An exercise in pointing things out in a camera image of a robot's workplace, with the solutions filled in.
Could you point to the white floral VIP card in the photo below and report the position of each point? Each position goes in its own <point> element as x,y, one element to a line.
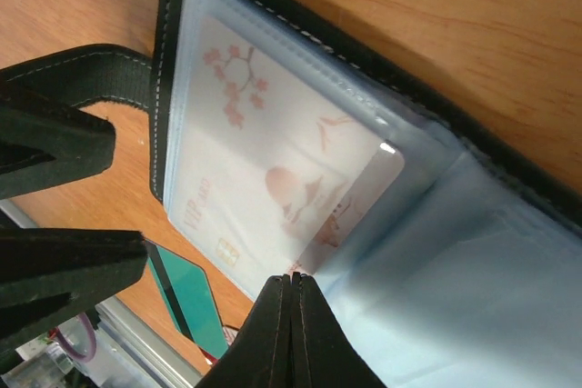
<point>265,175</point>

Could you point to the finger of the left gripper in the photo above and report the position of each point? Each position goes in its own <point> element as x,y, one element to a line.
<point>46,140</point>
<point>51,275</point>

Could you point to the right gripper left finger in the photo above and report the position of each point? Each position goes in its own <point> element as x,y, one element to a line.
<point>258,357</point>

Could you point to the black leather card holder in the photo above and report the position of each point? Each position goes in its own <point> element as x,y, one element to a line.
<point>466,272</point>

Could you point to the aluminium front rail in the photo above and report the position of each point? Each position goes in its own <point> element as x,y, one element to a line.
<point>128,352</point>

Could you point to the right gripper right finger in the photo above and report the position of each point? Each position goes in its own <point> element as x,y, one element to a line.
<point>320,353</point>

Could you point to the teal card far left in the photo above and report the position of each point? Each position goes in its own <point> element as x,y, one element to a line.
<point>189,300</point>

